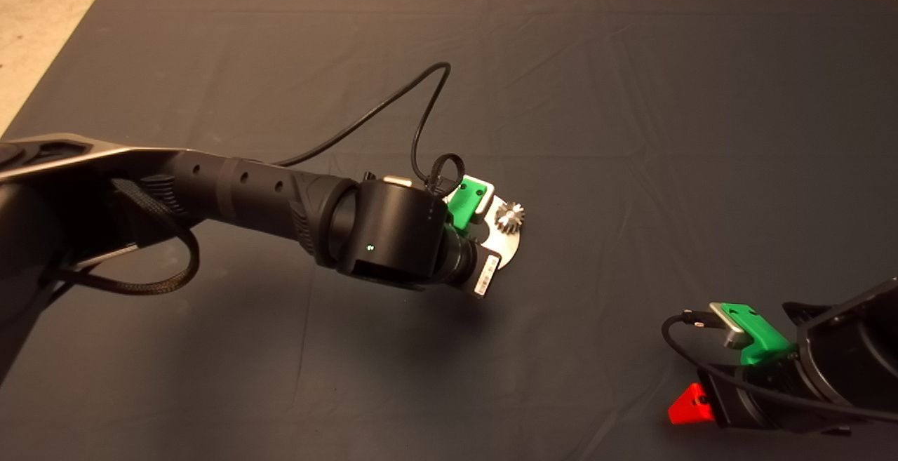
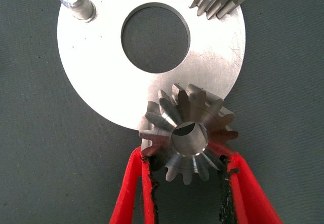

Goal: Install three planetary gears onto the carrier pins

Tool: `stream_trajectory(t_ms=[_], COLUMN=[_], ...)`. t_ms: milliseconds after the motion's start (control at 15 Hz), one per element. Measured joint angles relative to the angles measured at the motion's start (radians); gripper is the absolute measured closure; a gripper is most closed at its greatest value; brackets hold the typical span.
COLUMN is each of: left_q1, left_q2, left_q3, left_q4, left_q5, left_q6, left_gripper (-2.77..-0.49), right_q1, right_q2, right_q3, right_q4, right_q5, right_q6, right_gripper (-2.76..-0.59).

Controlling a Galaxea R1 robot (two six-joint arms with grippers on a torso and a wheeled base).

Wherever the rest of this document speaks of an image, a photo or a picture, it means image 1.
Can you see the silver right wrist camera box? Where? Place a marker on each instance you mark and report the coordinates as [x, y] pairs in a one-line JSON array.
[[729, 324]]

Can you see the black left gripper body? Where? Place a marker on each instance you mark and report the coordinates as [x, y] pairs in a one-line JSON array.
[[471, 264]]

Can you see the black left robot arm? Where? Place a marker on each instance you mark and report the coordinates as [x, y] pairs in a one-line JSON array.
[[245, 187]]

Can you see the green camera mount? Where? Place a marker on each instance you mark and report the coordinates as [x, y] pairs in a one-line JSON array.
[[463, 201], [761, 335]]

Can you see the green right camera mount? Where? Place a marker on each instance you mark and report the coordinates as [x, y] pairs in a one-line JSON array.
[[761, 335]]

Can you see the dark grey table cloth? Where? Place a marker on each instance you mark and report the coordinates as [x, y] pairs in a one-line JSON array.
[[631, 96]]

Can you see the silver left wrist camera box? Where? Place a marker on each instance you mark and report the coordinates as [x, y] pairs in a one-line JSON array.
[[485, 201]]

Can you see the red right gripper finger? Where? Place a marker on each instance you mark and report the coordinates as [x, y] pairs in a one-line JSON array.
[[691, 408]]

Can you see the round metal carrier plate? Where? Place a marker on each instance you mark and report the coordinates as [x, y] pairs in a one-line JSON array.
[[506, 243]]

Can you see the steel planetary gear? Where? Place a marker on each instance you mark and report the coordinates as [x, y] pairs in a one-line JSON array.
[[510, 216]]

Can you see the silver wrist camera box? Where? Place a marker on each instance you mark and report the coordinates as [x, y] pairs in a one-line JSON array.
[[729, 324], [485, 201]]

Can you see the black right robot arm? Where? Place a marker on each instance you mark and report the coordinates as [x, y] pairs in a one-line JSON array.
[[863, 349]]

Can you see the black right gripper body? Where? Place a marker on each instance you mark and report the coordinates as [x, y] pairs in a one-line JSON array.
[[761, 394]]

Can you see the green left camera mount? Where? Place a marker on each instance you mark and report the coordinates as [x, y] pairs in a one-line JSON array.
[[463, 201]]

